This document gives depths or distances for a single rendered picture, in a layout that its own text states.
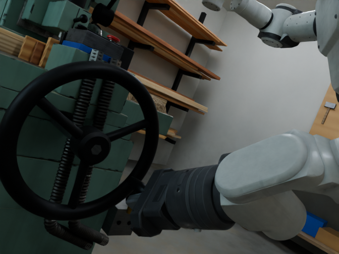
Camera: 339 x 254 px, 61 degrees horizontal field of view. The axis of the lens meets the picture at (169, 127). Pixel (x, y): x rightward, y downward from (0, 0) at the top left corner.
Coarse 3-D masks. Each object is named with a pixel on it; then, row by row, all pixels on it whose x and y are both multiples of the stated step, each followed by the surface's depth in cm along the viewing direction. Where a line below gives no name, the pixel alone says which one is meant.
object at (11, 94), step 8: (0, 88) 55; (0, 96) 56; (8, 96) 56; (0, 104) 56; (8, 104) 57; (32, 112) 60; (40, 112) 61; (88, 120) 68; (104, 128) 71; (112, 128) 73; (120, 128) 74; (128, 136) 76
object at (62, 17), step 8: (48, 8) 77; (56, 8) 72; (64, 8) 69; (72, 8) 70; (80, 8) 71; (48, 16) 76; (56, 16) 71; (64, 16) 69; (72, 16) 70; (88, 16) 72; (48, 24) 74; (56, 24) 69; (64, 24) 70; (72, 24) 71; (56, 32) 80
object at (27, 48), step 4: (28, 36) 66; (24, 40) 67; (28, 40) 66; (32, 40) 67; (36, 40) 67; (24, 44) 66; (28, 44) 66; (32, 44) 67; (24, 48) 66; (28, 48) 67; (32, 48) 67; (20, 52) 67; (24, 52) 66; (28, 52) 67; (32, 52) 67; (20, 56) 66; (24, 56) 67; (28, 56) 67; (28, 60) 67
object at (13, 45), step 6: (0, 36) 66; (6, 36) 67; (0, 42) 66; (6, 42) 67; (12, 42) 68; (18, 42) 68; (0, 48) 66; (6, 48) 67; (12, 48) 68; (18, 48) 69; (12, 54) 68; (18, 54) 69; (156, 96) 98; (162, 102) 100
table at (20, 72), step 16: (0, 64) 54; (16, 64) 56; (32, 64) 61; (0, 80) 55; (16, 80) 56; (32, 80) 58; (48, 96) 52; (64, 96) 54; (112, 112) 61; (128, 112) 74; (160, 112) 81; (160, 128) 82
